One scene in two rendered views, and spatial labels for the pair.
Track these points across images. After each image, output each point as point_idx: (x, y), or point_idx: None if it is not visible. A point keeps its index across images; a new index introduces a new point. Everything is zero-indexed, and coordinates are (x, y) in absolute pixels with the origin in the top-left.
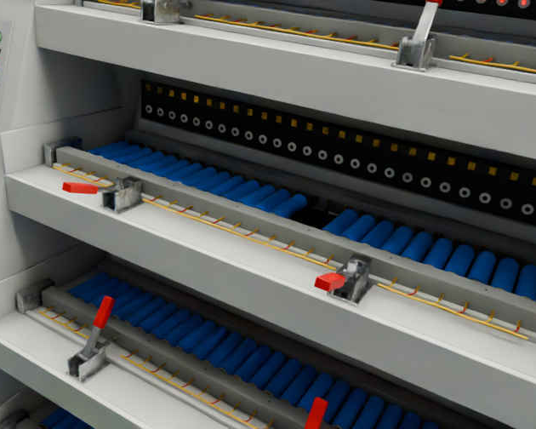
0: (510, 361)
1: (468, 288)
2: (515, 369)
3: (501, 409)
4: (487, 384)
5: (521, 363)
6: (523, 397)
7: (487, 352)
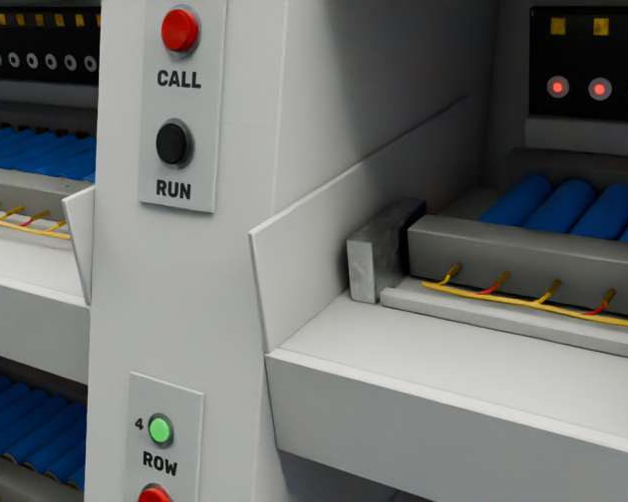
0: (46, 276)
1: (40, 189)
2: (38, 285)
3: (44, 354)
4: (16, 317)
5: (58, 277)
6: (51, 325)
7: (21, 271)
